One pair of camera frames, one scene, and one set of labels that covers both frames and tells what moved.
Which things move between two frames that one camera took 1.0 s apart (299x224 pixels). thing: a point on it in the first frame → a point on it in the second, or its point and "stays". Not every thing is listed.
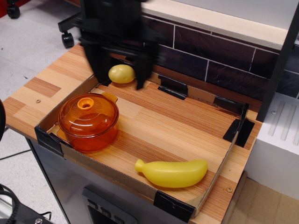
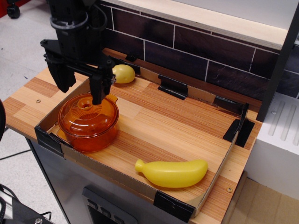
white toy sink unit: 274,161 stays
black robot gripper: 119,25 → 80,45
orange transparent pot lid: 88,115 stays
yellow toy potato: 121,73 stays
